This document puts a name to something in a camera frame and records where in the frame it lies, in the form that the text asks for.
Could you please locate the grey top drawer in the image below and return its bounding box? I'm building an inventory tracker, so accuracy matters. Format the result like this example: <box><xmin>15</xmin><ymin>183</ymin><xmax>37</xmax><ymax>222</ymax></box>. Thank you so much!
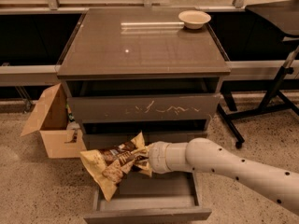
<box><xmin>66</xmin><ymin>79</ymin><xmax>220</xmax><ymax>123</ymax></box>

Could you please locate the green bottle in box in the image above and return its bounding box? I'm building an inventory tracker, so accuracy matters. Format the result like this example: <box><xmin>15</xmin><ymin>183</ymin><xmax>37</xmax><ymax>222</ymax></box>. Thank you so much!
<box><xmin>65</xmin><ymin>104</ymin><xmax>75</xmax><ymax>123</ymax></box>

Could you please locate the grey drawer cabinet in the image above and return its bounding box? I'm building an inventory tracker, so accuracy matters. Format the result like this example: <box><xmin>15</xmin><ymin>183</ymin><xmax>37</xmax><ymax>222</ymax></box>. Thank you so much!
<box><xmin>56</xmin><ymin>7</ymin><xmax>232</xmax><ymax>166</ymax></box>

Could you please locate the metal window rail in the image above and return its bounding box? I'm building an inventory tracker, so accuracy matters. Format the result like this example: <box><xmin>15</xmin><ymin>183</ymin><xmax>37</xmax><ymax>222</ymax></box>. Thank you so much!
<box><xmin>0</xmin><ymin>59</ymin><xmax>299</xmax><ymax>87</ymax></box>

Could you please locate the grey bottom drawer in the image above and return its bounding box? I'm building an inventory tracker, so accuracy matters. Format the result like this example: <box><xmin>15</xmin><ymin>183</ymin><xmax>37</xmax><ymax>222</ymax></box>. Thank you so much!
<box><xmin>84</xmin><ymin>172</ymin><xmax>212</xmax><ymax>224</ymax></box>

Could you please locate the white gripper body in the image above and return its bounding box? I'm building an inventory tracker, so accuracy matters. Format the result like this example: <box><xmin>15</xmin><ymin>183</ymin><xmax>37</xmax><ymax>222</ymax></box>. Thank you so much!
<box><xmin>149</xmin><ymin>141</ymin><xmax>170</xmax><ymax>174</ymax></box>

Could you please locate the black rolling side table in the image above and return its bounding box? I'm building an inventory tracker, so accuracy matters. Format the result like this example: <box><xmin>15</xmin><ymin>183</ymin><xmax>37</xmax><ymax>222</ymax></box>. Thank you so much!
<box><xmin>217</xmin><ymin>0</ymin><xmax>299</xmax><ymax>149</ymax></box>

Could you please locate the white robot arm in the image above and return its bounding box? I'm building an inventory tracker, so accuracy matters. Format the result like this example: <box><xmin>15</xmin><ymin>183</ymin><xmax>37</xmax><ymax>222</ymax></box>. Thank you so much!
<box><xmin>149</xmin><ymin>138</ymin><xmax>299</xmax><ymax>215</ymax></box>

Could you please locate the white paper bowl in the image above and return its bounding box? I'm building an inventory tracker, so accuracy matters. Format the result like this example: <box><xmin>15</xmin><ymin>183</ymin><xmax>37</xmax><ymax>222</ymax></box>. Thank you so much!
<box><xmin>178</xmin><ymin>10</ymin><xmax>211</xmax><ymax>30</ymax></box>

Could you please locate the brown chip bag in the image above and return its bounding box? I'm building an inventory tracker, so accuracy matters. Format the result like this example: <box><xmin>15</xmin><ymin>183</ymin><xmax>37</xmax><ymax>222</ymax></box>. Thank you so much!
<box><xmin>80</xmin><ymin>133</ymin><xmax>152</xmax><ymax>202</ymax></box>

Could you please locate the open cardboard box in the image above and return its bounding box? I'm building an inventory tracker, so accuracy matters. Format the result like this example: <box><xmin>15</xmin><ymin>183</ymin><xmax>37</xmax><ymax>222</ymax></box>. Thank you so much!
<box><xmin>21</xmin><ymin>84</ymin><xmax>86</xmax><ymax>159</ymax></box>

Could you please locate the grey middle drawer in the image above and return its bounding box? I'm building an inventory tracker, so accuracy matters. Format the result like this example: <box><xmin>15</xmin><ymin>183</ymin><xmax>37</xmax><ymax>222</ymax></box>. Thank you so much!
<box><xmin>83</xmin><ymin>119</ymin><xmax>207</xmax><ymax>149</ymax></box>

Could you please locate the grey drawer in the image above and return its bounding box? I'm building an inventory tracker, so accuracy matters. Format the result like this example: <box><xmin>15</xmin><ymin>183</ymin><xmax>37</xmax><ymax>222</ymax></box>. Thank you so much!
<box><xmin>83</xmin><ymin>119</ymin><xmax>207</xmax><ymax>149</ymax></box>
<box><xmin>66</xmin><ymin>79</ymin><xmax>220</xmax><ymax>123</ymax></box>
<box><xmin>84</xmin><ymin>172</ymin><xmax>212</xmax><ymax>224</ymax></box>

